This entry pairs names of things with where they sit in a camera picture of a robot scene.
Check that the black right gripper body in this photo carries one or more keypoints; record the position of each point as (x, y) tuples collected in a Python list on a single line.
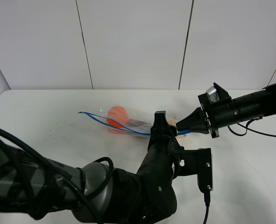
[(218, 114)]

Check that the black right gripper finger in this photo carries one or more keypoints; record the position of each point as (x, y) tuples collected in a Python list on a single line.
[(202, 130), (195, 121)]

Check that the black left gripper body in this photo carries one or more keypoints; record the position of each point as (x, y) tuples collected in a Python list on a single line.
[(158, 161)]

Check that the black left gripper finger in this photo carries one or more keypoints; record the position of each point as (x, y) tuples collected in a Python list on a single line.
[(160, 124), (173, 132)]

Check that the clear zip bag blue seal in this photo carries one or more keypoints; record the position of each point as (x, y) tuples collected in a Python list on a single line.
[(98, 126)]

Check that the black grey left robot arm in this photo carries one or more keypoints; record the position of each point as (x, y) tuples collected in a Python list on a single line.
[(97, 193)]

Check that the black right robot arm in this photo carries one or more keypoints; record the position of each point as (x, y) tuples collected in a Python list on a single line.
[(252, 106)]

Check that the yellow pear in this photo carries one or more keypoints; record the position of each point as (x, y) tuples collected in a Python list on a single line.
[(179, 136)]

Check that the purple eggplant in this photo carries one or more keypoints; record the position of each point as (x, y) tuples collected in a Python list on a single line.
[(134, 123)]

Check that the orange fruit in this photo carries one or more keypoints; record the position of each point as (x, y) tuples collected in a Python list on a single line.
[(117, 116)]

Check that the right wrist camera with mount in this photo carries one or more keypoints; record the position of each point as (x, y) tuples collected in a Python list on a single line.
[(216, 93)]

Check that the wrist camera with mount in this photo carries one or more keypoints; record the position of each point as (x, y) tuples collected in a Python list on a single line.
[(195, 162), (216, 93)]

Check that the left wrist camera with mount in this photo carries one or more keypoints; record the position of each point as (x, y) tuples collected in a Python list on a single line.
[(195, 162)]

